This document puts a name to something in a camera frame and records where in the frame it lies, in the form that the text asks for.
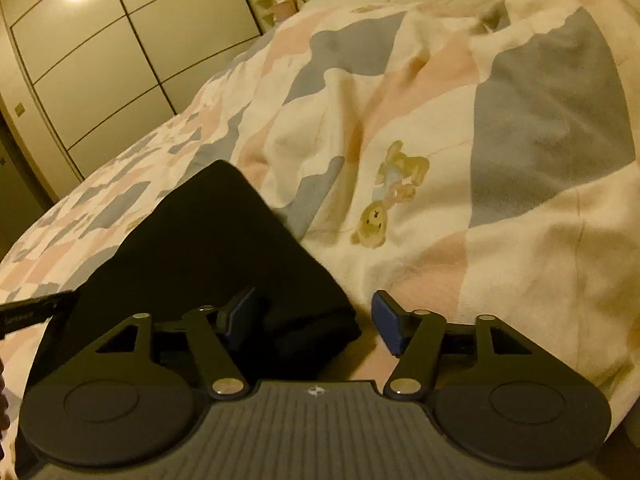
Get checkered bear print quilt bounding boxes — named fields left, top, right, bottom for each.
left=0, top=0, right=640, bottom=411

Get wooden door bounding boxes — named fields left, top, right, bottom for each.
left=0, top=110, right=57, bottom=261

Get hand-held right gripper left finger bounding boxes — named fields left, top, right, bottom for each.
left=65, top=286, right=259, bottom=401

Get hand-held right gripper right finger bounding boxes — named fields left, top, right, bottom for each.
left=371, top=289, right=558, bottom=401

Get pink tissue box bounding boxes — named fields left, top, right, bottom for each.
left=272, top=0, right=302, bottom=22

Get cream sliding door wardrobe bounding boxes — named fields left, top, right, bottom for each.
left=0, top=0, right=266, bottom=196

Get cream corner shelf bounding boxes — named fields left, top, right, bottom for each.
left=250, top=0, right=282, bottom=27

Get black pants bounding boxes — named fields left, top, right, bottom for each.
left=15, top=160, right=362, bottom=385

